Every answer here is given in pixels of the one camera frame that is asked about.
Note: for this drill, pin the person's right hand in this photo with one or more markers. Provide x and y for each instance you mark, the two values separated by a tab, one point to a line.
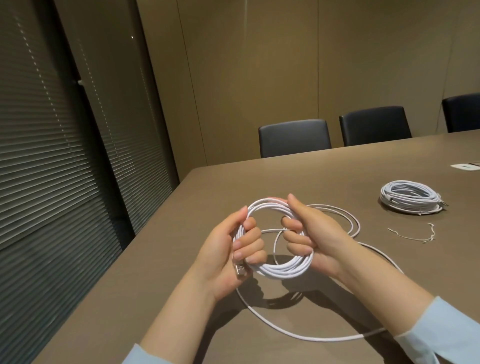
326	240

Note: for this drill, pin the person's left hand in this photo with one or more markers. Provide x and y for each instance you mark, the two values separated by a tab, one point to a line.
217	258

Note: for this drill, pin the person's right forearm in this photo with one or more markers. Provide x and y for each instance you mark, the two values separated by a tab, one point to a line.
390	292

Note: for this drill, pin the person's left forearm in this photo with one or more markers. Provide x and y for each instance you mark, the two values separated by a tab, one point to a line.
176	322

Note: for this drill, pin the brown table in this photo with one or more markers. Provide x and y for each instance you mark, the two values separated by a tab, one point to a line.
300	176

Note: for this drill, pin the bunch of white twist ties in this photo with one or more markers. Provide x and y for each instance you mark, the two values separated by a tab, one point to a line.
429	239

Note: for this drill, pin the dark meeting chair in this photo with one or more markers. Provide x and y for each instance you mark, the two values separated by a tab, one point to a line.
375	125
294	138
462	112

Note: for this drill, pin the white table socket panel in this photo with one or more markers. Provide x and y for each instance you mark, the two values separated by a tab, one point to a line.
463	167

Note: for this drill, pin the glass partition with grey blinds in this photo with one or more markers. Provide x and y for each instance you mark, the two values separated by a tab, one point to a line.
56	150

